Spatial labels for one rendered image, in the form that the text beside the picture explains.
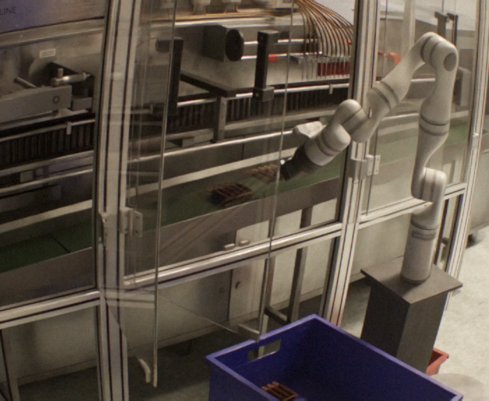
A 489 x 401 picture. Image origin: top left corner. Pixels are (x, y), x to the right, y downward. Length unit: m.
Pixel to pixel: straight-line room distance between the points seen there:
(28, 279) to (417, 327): 1.11
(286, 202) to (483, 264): 1.68
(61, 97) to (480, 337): 1.98
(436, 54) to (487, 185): 1.98
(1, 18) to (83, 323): 0.99
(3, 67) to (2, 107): 0.34
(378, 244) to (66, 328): 1.41
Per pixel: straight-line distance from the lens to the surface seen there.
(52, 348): 2.46
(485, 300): 3.52
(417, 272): 2.29
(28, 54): 2.26
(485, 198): 3.92
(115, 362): 2.16
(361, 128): 1.91
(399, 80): 1.95
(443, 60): 1.98
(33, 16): 2.31
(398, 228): 3.36
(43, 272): 2.00
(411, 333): 2.33
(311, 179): 2.52
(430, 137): 2.10
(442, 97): 2.04
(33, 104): 1.94
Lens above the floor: 1.58
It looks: 23 degrees down
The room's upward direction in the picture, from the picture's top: 5 degrees clockwise
